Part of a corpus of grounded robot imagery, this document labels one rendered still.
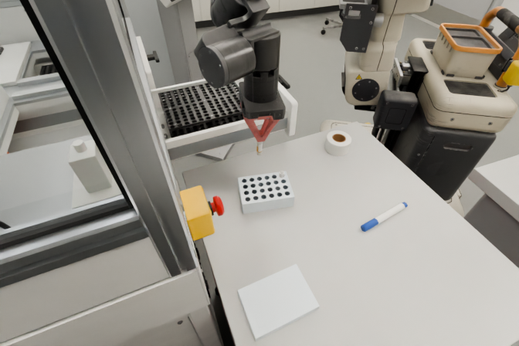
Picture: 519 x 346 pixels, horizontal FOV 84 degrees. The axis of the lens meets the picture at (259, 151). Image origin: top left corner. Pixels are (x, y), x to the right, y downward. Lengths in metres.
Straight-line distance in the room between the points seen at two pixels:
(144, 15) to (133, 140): 2.18
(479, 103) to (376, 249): 0.68
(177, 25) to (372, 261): 1.42
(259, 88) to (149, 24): 2.02
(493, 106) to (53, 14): 1.18
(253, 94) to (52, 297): 0.37
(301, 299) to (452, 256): 0.34
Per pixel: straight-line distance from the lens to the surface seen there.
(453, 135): 1.25
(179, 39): 1.71
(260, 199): 0.67
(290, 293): 0.60
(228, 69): 0.39
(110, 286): 0.43
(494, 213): 1.06
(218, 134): 0.72
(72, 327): 0.50
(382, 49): 1.18
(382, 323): 0.64
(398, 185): 0.83
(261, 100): 0.47
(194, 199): 0.55
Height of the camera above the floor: 1.34
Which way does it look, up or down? 43 degrees down
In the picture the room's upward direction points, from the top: straight up
